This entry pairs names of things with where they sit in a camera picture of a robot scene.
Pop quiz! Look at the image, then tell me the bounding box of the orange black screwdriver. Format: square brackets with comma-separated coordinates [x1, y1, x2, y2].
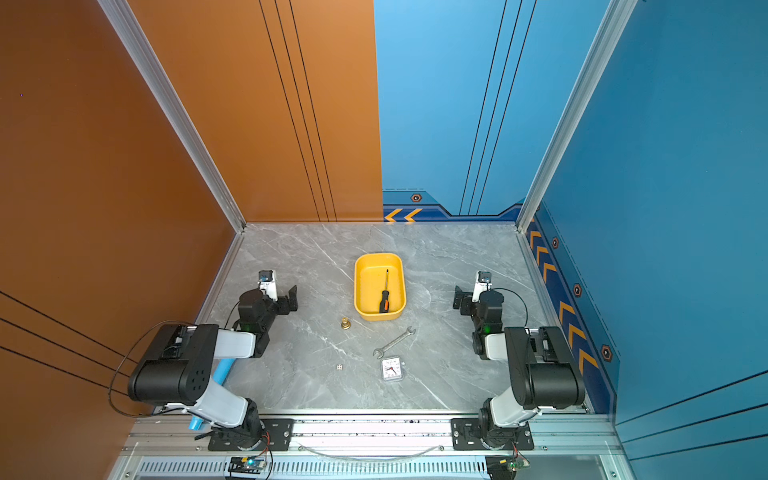
[379, 270, 390, 314]

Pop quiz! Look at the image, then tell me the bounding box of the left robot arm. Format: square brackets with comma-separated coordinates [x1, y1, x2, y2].
[128, 286, 298, 451]

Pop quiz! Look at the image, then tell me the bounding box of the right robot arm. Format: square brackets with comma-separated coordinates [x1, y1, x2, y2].
[453, 287, 586, 450]

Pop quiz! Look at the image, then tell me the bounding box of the yellow plastic bin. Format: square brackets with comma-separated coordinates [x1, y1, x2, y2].
[354, 253, 407, 322]

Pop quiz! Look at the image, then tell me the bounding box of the blue cylinder tube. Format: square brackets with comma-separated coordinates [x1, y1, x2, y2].
[188, 358, 234, 432]

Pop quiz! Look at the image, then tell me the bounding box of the silver open-end wrench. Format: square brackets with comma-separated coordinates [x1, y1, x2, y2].
[373, 326, 416, 359]

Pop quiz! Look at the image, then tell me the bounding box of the small white square clock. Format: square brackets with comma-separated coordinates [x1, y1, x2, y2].
[381, 356, 404, 381]

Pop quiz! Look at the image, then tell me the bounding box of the left green circuit board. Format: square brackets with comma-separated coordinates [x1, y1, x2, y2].
[226, 456, 269, 479]

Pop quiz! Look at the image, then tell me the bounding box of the green circuit board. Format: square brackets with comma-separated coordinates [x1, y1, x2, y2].
[485, 456, 530, 480]
[226, 456, 269, 479]

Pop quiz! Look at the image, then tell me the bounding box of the right green circuit board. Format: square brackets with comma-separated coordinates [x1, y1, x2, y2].
[485, 456, 530, 480]

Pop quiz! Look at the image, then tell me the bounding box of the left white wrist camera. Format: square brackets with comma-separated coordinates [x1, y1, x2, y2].
[258, 269, 278, 302]

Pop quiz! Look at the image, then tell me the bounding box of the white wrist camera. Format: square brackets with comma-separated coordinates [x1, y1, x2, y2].
[258, 269, 278, 302]
[472, 271, 492, 303]

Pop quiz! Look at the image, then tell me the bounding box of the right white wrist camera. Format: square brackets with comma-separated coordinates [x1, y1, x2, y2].
[472, 271, 492, 303]

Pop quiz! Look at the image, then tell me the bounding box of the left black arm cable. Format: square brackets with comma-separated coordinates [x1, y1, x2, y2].
[106, 321, 199, 420]

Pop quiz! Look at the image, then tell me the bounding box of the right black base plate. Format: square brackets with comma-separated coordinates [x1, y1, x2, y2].
[450, 418, 535, 451]

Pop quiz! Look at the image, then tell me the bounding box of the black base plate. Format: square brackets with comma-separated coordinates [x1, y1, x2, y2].
[208, 418, 294, 454]
[450, 418, 535, 451]

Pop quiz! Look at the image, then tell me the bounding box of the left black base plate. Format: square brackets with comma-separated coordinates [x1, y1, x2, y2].
[208, 418, 294, 454]

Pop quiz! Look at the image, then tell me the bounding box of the grey cable on rail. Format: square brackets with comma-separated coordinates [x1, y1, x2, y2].
[298, 445, 442, 462]

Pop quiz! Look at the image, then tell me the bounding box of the aluminium front rail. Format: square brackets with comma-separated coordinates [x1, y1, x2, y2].
[119, 411, 624, 458]

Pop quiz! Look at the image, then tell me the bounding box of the right corner aluminium post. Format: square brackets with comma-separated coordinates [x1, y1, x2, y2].
[516, 0, 638, 234]

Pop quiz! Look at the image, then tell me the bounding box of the corner aluminium post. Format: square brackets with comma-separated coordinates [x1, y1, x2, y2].
[516, 0, 638, 234]
[98, 0, 247, 234]

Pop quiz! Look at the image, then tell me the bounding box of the left corner aluminium post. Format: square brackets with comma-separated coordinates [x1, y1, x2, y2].
[98, 0, 247, 234]

